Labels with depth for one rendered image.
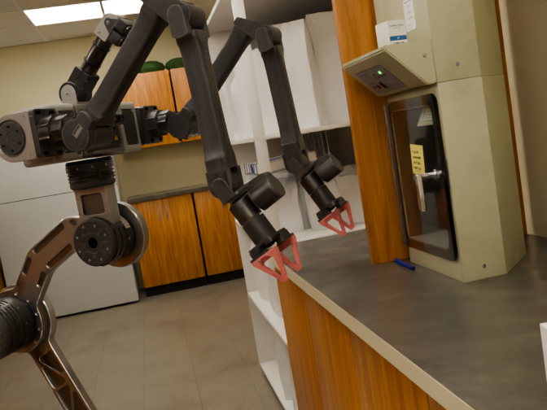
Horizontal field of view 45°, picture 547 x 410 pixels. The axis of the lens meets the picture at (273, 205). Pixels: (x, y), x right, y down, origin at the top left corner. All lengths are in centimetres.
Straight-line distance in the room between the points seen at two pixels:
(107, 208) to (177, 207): 451
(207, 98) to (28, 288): 108
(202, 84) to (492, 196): 72
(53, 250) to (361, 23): 117
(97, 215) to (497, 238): 110
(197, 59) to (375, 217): 73
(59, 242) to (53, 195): 418
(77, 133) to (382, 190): 85
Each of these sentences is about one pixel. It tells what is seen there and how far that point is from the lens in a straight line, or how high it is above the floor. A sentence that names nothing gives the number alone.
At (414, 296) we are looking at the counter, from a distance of 155.
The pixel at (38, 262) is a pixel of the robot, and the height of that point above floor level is 107.
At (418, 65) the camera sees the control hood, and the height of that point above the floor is 145.
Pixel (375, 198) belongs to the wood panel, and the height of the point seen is 113.
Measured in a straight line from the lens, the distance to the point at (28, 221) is 640.
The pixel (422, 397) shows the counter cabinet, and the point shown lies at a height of 85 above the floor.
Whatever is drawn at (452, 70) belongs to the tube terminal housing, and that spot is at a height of 143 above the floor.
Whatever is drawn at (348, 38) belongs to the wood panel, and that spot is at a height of 158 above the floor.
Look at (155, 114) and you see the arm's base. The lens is 211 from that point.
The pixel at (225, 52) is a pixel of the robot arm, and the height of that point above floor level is 162.
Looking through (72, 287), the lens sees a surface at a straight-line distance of 644.
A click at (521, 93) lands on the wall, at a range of 209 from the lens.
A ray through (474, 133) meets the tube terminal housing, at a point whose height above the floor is 128.
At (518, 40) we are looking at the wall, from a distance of 208.
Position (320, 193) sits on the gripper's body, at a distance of 191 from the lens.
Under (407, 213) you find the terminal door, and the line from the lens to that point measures 182.
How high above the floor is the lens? 135
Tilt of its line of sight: 6 degrees down
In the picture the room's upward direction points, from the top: 9 degrees counter-clockwise
